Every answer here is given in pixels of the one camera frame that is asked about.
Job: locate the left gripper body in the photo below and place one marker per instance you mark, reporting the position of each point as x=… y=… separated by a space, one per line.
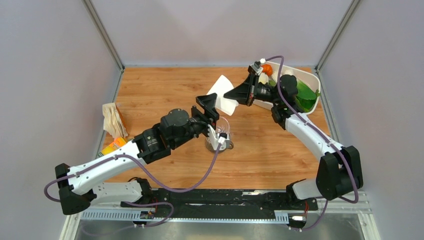
x=199 y=121

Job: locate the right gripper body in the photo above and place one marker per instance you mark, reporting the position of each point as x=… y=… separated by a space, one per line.
x=263 y=92

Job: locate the white paper coffee filter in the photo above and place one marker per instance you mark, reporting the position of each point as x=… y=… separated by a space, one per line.
x=220 y=87

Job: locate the clear glass dripper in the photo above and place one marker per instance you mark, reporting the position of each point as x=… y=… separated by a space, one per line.
x=223 y=126

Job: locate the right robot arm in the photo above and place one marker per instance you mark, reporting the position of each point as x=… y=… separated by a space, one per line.
x=339 y=173

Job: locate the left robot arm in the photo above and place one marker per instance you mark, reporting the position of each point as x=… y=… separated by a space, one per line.
x=84 y=185

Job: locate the glass coffee server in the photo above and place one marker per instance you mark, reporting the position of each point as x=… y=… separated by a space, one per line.
x=228 y=145

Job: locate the yellow toy cabbage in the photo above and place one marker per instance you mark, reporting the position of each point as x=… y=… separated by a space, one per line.
x=263 y=78

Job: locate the orange toy pumpkin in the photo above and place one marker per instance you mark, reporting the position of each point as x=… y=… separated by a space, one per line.
x=267 y=69

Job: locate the green toy bok choy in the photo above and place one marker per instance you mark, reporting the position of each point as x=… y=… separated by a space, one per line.
x=305 y=97

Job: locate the white vegetable tray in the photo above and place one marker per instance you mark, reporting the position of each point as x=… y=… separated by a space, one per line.
x=309 y=79

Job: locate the stack of paper filters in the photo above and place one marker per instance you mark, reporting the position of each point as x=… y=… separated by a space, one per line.
x=113 y=122

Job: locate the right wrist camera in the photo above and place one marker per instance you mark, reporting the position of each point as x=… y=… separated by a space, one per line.
x=256 y=66

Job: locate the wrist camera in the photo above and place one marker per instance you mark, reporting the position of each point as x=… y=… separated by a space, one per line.
x=256 y=66
x=211 y=134

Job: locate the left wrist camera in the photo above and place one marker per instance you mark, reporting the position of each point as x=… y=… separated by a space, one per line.
x=211 y=134

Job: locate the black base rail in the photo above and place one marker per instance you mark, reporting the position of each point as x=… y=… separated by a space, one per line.
x=225 y=204

